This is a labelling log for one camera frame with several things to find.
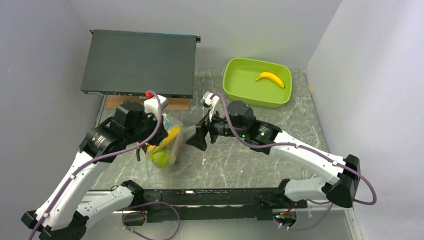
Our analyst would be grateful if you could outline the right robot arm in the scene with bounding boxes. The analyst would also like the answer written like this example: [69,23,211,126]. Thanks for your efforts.
[186,100,360,208]

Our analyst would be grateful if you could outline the green plastic bin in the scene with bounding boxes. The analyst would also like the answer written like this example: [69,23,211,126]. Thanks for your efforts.
[222,57,293,108]

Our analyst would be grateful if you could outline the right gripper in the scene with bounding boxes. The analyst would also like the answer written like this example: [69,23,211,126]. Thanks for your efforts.
[185,107,246,152]

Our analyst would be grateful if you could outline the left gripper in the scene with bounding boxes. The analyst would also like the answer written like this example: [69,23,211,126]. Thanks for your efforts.
[126,110,169,146]

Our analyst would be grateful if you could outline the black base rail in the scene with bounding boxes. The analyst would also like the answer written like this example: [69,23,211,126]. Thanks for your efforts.
[123,187,308,223]

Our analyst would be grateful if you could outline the yellow banana behind mango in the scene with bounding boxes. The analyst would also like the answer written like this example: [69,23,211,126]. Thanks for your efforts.
[255,72,285,89]

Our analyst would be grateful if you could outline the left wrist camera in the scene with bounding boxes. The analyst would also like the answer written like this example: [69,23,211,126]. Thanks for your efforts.
[143,93,168,119]

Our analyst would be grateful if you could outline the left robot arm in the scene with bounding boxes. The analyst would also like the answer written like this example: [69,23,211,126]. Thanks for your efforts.
[21,97,168,240]

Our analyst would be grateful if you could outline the yellow banana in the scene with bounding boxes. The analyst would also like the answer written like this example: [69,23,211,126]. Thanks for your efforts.
[146,125,182,154]
[255,72,285,89]

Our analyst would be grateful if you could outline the green lime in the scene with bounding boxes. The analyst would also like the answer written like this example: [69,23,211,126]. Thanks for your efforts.
[151,149,175,168]

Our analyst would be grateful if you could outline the clear zip top bag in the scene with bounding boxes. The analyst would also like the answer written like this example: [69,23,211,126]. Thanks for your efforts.
[144,113,184,178]

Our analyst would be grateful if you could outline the aluminium frame rail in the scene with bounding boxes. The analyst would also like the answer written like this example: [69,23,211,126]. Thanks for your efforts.
[79,190,363,240]

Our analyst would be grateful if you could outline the dark grey rack box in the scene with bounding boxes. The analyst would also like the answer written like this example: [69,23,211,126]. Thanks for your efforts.
[80,29,201,99]

